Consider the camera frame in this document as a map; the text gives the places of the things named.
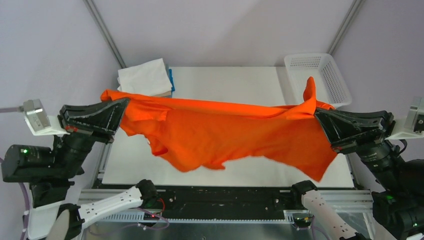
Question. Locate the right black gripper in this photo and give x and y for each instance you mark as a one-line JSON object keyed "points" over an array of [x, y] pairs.
{"points": [[347, 129]]}

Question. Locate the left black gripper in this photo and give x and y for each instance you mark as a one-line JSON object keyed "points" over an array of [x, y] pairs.
{"points": [[101, 120]]}

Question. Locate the orange t-shirt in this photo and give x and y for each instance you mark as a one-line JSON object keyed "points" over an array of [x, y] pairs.
{"points": [[190, 134]]}

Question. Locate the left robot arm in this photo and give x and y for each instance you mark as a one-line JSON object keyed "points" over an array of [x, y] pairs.
{"points": [[49, 170]]}

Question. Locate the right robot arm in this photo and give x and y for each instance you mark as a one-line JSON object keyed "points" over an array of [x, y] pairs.
{"points": [[400, 207]]}

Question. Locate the white plastic basket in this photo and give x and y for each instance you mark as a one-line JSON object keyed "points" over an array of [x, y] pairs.
{"points": [[330, 85]]}

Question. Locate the white folded t-shirt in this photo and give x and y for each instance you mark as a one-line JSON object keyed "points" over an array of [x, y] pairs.
{"points": [[150, 78]]}

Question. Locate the beige folded t-shirt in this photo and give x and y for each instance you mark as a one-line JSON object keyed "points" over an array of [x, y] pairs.
{"points": [[167, 94]]}

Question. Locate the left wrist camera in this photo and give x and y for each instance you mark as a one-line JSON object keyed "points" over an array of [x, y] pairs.
{"points": [[38, 121]]}

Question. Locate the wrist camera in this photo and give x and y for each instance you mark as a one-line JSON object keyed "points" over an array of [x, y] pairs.
{"points": [[38, 121], [411, 126]]}

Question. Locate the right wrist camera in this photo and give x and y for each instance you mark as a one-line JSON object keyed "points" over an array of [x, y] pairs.
{"points": [[411, 126]]}

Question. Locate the aluminium frame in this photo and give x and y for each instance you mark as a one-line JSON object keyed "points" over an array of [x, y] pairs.
{"points": [[128, 160]]}

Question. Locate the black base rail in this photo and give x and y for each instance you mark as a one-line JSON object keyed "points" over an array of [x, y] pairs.
{"points": [[227, 203]]}

